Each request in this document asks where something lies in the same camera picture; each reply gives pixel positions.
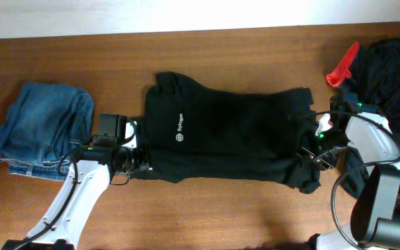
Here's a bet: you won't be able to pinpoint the black garment with red trim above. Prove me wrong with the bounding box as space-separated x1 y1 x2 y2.
326 38 400 144

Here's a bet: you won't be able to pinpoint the crumpled dark green-black cloth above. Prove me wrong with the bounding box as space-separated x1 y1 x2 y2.
338 149 369 199

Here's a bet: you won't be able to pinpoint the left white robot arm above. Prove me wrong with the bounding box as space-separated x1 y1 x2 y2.
2 114 149 249

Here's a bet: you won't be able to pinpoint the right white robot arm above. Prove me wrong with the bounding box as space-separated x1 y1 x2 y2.
299 92 400 250

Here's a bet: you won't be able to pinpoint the folded blue denim jeans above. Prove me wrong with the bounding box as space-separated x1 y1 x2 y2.
0 82 94 181

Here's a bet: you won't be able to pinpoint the black t-shirt with logo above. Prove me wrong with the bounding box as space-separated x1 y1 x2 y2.
133 72 320 194

